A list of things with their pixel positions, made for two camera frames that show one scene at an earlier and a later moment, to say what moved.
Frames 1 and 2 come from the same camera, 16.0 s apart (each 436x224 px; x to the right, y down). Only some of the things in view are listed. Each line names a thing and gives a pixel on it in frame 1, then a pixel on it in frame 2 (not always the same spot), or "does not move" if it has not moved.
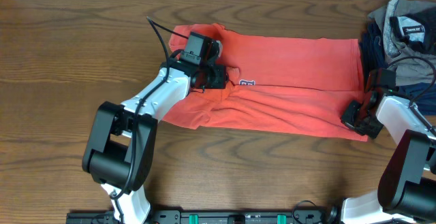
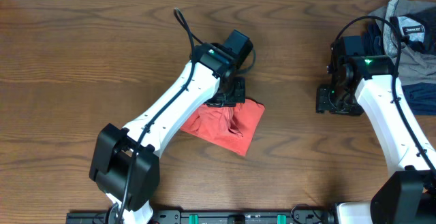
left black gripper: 221,77 -> 240,98
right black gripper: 347,119 -> 323,103
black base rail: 212,216 does not move
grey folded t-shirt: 412,66 does not move
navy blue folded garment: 421,95 does not move
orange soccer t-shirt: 293,86 -> 232,127
